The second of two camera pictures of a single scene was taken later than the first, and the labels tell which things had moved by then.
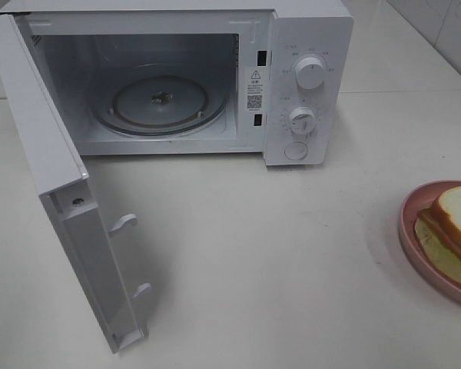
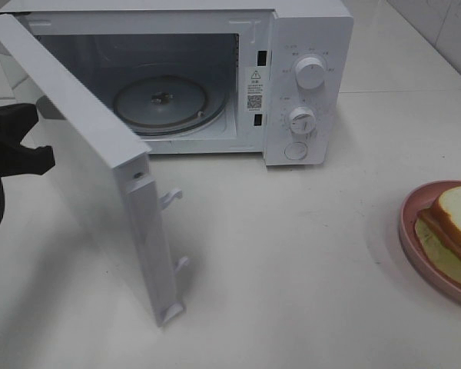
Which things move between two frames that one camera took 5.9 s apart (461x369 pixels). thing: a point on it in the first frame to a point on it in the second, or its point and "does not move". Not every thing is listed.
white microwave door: [61, 181] to [96, 145]
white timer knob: [302, 121] does not move
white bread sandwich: [447, 234] does not move
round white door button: [295, 151] does not move
